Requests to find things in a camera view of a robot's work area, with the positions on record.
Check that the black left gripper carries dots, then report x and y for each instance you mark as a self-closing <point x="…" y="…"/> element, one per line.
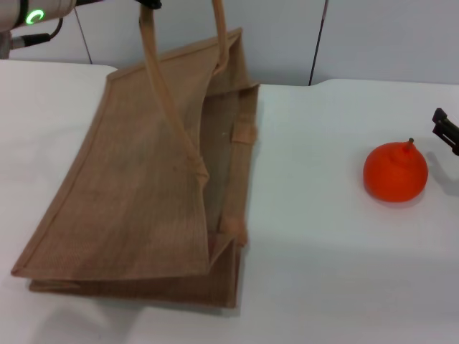
<point x="87" y="1"/>

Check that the brown jute handbag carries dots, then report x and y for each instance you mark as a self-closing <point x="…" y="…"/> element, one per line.
<point x="125" y="179"/>

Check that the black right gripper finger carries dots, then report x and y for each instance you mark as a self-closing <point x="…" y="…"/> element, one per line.
<point x="448" y="134"/>
<point x="440" y="115"/>

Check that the orange fruit with stem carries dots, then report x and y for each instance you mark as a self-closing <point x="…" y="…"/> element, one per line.
<point x="394" y="175"/>

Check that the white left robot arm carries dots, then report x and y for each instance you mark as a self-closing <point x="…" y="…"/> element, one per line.
<point x="14" y="10"/>

